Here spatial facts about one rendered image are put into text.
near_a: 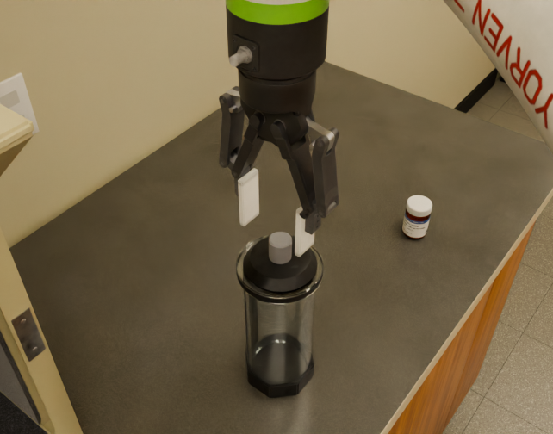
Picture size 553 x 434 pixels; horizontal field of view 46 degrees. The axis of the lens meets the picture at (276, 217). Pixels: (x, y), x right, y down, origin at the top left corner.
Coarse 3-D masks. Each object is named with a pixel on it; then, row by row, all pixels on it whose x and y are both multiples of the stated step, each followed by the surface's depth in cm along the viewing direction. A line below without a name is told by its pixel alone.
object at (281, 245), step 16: (272, 240) 77; (288, 240) 77; (256, 256) 79; (272, 256) 78; (288, 256) 78; (304, 256) 79; (256, 272) 77; (272, 272) 77; (288, 272) 77; (304, 272) 77; (272, 288) 77; (288, 288) 77
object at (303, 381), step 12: (312, 288) 78; (264, 300) 77; (276, 300) 76; (288, 300) 77; (312, 360) 93; (312, 372) 93; (252, 384) 93; (264, 384) 90; (276, 384) 90; (288, 384) 90; (300, 384) 91; (276, 396) 92
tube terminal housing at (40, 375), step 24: (0, 240) 60; (0, 264) 61; (0, 288) 62; (24, 288) 65; (0, 312) 67; (24, 360) 69; (48, 360) 72; (48, 384) 74; (48, 408) 76; (72, 408) 80; (48, 432) 80; (72, 432) 82
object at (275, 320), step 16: (256, 240) 83; (240, 256) 81; (320, 256) 81; (240, 272) 79; (320, 272) 79; (256, 288) 77; (304, 288) 77; (256, 304) 80; (272, 304) 78; (288, 304) 78; (304, 304) 80; (256, 320) 82; (272, 320) 81; (288, 320) 81; (304, 320) 82; (256, 336) 84; (272, 336) 83; (288, 336) 83; (304, 336) 85; (256, 352) 87; (272, 352) 85; (288, 352) 85; (304, 352) 87; (256, 368) 90; (272, 368) 88; (288, 368) 88; (304, 368) 90
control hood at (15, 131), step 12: (0, 108) 44; (0, 120) 43; (12, 120) 43; (24, 120) 43; (0, 132) 42; (12, 132) 42; (24, 132) 42; (0, 144) 41; (12, 144) 42; (24, 144) 44; (0, 156) 43; (12, 156) 46; (0, 168) 47
